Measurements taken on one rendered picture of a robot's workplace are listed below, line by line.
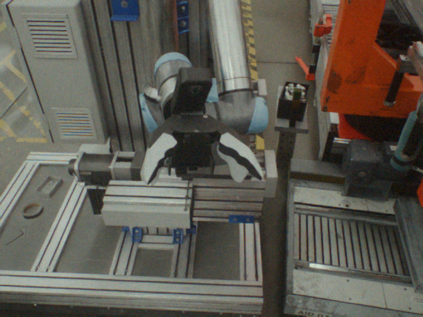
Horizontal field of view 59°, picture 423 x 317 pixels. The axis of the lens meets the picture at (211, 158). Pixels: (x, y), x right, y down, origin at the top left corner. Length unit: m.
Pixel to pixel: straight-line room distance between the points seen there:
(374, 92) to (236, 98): 1.27
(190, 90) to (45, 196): 1.60
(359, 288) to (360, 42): 1.07
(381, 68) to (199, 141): 1.48
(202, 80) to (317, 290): 1.39
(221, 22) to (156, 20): 0.17
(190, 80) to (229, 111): 0.26
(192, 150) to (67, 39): 0.70
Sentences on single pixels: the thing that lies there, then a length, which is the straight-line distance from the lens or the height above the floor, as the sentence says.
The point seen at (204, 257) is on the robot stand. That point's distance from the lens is 1.65.
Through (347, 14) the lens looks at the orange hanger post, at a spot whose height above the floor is 1.01.
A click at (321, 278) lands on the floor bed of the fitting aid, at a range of 1.82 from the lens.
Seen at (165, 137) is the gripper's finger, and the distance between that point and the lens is 0.52.
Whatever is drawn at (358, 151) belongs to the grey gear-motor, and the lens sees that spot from 1.97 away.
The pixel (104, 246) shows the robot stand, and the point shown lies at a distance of 1.75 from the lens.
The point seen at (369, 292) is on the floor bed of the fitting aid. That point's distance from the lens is 1.84.
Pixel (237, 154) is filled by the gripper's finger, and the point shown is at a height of 1.23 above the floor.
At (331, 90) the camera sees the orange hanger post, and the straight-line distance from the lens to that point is 1.92.
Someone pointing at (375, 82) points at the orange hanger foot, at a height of 0.69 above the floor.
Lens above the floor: 1.56
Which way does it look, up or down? 40 degrees down
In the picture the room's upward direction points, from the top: straight up
